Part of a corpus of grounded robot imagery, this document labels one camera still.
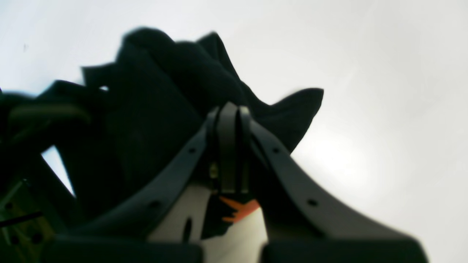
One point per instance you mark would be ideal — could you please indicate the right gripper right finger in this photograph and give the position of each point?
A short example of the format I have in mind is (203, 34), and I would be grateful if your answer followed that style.
(305, 223)

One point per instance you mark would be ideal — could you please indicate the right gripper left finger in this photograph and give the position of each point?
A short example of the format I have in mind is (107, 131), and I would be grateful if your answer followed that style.
(156, 224)

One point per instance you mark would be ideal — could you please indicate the black T-shirt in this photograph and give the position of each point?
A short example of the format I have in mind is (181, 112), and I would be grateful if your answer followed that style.
(131, 117)

